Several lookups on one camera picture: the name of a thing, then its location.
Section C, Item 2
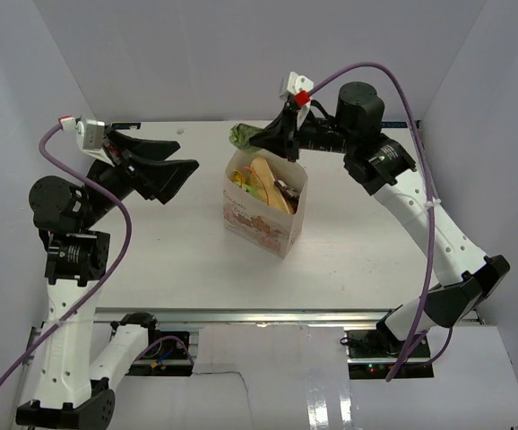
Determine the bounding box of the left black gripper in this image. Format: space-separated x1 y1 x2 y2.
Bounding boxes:
81 125 199 228

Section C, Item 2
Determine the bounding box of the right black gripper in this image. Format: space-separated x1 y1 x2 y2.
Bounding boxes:
249 104 356 163

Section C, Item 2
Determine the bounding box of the brown chips bag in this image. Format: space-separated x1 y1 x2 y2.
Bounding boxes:
248 157 295 215

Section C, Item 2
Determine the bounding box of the yellow m&m's packet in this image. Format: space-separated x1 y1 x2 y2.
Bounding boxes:
231 166 252 188

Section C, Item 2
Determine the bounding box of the purple candy wrapper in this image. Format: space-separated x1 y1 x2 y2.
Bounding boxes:
273 179 300 211

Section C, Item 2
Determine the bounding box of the light green snack packet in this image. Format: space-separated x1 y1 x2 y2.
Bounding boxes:
239 183 267 203

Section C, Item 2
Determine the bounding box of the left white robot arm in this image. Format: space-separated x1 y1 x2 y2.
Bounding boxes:
15 127 199 429

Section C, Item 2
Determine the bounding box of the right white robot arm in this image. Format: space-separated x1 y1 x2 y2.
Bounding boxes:
249 82 510 357

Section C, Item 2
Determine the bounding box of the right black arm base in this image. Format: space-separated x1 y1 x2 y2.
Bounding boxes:
340 329 435 381

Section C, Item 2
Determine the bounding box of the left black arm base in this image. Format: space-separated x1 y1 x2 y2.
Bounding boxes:
120 312 194 377

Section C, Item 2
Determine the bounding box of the beige paper bag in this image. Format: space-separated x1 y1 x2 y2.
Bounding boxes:
223 150 308 258

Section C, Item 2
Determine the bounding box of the left blue label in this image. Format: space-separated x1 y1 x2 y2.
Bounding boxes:
111 122 142 130

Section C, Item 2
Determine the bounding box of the blue label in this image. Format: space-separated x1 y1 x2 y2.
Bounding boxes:
382 121 408 129
111 122 142 130

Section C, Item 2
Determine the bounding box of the right blue label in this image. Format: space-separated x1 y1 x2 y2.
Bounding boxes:
382 121 408 129

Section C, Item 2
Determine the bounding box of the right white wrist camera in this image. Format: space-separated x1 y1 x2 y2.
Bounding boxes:
280 72 314 130

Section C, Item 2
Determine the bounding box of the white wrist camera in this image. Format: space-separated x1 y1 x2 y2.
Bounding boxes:
280 72 314 130
58 116 113 166

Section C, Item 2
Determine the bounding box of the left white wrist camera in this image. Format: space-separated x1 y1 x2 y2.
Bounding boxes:
58 116 113 166

